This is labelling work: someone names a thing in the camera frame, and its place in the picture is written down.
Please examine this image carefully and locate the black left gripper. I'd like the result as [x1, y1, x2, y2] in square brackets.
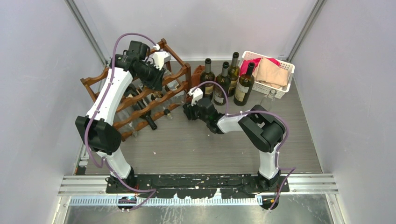
[136, 61, 165, 91]

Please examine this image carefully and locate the green wine bottle silver neck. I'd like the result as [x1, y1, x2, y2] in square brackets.
[200, 58, 215, 100]

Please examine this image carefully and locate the dark green wine bottle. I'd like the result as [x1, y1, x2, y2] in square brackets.
[228, 52, 240, 97]

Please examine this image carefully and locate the dark wine bottle cream label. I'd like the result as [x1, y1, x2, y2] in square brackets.
[234, 62, 255, 106]

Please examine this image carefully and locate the clear bottle gold cap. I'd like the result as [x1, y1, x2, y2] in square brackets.
[164, 69, 186, 105]

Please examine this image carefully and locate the clear bottle front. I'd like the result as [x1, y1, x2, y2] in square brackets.
[260, 89, 277, 111]

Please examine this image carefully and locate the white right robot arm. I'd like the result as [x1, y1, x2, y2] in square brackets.
[183, 98, 290, 192]

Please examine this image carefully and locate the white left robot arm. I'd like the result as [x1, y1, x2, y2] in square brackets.
[75, 41, 170, 193]

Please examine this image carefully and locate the wooden wine rack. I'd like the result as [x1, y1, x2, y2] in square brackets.
[80, 38, 192, 142]

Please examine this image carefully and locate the brown suede cloth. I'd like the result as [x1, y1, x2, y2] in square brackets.
[185, 65, 205, 103]

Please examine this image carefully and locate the pink cloth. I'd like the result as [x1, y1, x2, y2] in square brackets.
[239, 57, 280, 76]

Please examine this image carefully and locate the beige cloth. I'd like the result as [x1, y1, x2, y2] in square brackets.
[253, 58, 289, 89]

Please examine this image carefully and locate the white plastic basket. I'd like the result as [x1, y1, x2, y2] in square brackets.
[240, 51, 295, 99]

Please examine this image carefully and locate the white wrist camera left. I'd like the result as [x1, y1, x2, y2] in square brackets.
[150, 51, 171, 70]

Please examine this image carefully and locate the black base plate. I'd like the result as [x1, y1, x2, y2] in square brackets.
[106, 174, 290, 200]

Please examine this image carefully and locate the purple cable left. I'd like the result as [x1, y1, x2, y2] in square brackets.
[84, 33, 162, 212]

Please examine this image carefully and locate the aluminium frame rail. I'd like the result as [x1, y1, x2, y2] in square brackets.
[58, 174, 339, 210]

